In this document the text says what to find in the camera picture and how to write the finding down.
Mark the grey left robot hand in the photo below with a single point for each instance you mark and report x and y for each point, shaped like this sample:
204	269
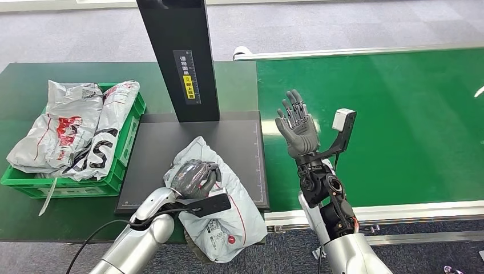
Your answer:
193	177

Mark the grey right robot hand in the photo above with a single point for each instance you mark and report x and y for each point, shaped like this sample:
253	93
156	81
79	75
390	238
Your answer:
300	132

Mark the grey package with red line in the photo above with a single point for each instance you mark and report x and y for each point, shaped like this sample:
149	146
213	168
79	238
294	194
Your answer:
223	223

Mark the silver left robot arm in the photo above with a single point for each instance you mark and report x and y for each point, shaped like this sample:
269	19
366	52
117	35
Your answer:
140	242

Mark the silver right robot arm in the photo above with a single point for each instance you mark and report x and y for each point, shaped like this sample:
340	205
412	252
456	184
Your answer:
351	253

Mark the black inbound scanner machine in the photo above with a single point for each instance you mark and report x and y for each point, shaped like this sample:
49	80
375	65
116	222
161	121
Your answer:
181	151

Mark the green plastic delivery crate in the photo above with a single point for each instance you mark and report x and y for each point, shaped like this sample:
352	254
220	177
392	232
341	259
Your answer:
130	128

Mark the green conveyor belt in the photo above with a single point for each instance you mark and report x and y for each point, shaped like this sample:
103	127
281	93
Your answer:
397	132

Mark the black yellow machine label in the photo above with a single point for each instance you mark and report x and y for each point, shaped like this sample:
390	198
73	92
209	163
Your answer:
188	77

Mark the white conveyor roller end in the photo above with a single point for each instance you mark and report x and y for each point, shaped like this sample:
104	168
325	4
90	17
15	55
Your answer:
240	51

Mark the grey package with black letters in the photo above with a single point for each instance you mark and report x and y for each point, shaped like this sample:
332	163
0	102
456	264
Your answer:
113	113

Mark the dark green table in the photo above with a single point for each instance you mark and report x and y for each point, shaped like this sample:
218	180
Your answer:
22	90

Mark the small pink white object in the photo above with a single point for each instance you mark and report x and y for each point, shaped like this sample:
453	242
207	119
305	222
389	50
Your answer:
452	269

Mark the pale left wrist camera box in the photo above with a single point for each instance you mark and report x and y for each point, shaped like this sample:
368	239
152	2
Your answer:
217	192

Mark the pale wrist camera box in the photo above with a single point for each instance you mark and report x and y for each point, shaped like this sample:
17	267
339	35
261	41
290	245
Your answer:
217	192
341	120

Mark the black left wrist camera bracket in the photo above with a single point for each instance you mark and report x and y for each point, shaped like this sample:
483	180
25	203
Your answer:
211	204

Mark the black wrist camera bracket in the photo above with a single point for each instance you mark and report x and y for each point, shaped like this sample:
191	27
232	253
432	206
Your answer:
342	142
211	204

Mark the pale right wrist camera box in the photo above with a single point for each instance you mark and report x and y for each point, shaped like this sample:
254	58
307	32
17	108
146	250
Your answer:
341	120

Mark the black right wrist camera bracket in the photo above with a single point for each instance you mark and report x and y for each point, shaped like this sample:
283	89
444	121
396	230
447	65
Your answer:
342	142

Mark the aluminium conveyor frame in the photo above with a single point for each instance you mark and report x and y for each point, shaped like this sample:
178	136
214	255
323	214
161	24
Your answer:
416	212

